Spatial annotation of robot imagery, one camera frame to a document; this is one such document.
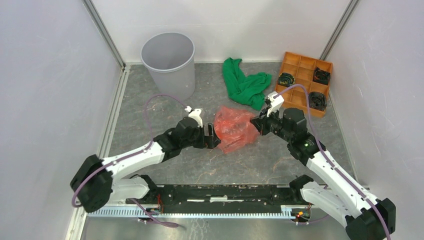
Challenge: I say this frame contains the black yellow cable coil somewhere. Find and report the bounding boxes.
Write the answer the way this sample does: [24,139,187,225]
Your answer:
[277,72,296,88]

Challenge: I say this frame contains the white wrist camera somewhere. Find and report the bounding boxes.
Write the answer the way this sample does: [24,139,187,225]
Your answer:
[264,91,285,117]
[184,105,203,128]

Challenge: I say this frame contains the red plastic trash bag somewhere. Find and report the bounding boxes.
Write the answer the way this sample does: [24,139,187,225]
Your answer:
[213,105,259,154]

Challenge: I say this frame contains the black red cable coil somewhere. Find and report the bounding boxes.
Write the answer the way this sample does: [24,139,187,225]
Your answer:
[312,66,331,86]

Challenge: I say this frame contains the aluminium corner post right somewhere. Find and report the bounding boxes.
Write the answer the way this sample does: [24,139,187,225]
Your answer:
[319,0,360,61]

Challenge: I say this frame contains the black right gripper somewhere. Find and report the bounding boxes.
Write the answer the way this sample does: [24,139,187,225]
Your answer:
[249,105,293,143]

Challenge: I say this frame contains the aluminium corner post left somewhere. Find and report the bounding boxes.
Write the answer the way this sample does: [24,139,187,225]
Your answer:
[82,0,126,69]

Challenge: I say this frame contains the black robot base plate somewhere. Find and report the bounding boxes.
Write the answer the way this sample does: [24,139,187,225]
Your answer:
[125,184,310,214]

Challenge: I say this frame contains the white slotted cable duct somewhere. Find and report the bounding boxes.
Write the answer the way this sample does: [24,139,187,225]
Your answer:
[87,205,294,219]

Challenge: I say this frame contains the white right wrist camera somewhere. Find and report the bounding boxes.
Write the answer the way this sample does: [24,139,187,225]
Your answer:
[264,91,285,117]

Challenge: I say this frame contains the aluminium corner post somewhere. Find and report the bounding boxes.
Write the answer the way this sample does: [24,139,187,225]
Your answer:
[82,0,126,69]
[319,0,360,61]

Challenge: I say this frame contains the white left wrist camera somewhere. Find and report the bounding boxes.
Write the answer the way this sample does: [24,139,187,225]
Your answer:
[184,105,203,128]

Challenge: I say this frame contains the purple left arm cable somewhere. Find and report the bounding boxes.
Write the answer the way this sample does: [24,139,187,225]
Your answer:
[71,94,189,229]

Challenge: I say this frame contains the green cloth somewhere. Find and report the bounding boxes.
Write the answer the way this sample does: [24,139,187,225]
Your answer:
[222,57,272,111]

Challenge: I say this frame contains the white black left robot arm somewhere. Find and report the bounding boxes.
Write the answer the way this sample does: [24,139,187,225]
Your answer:
[70,116,221,213]

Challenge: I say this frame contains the grey plastic trash bin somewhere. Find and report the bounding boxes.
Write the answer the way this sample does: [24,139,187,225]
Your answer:
[140,32,196,101]

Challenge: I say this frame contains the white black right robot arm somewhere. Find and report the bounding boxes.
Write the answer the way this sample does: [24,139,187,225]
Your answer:
[250,108,396,240]

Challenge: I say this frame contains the orange compartment tray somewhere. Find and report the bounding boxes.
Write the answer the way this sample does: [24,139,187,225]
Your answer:
[279,51,334,113]

